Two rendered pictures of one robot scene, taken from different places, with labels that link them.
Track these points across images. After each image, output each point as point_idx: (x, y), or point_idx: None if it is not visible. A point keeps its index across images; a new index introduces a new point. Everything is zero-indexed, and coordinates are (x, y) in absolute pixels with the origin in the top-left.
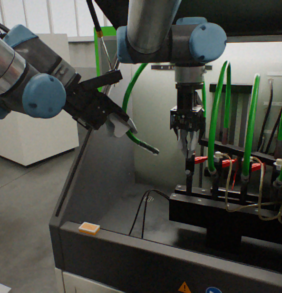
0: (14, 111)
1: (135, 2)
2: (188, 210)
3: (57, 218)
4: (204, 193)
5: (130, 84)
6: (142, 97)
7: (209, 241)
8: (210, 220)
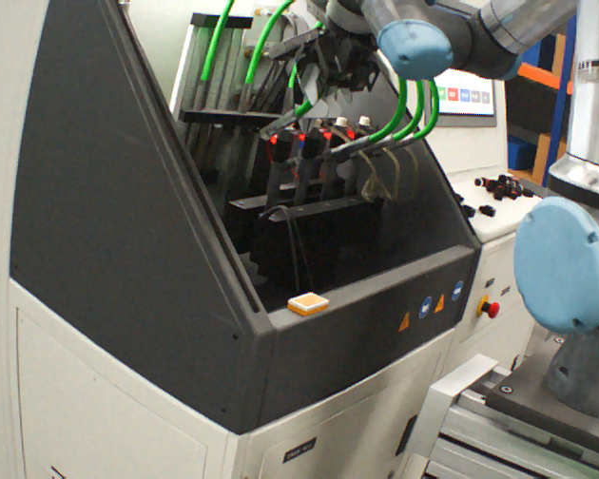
0: (466, 68)
1: None
2: (295, 235)
3: (260, 315)
4: (280, 201)
5: None
6: None
7: (307, 280)
8: (316, 239)
